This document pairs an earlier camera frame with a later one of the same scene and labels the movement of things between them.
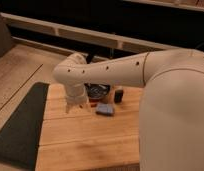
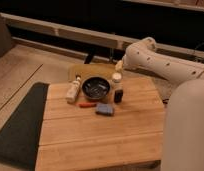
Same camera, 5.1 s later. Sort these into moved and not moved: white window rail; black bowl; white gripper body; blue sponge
Moved: white gripper body
Not moved: white window rail; black bowl; blue sponge
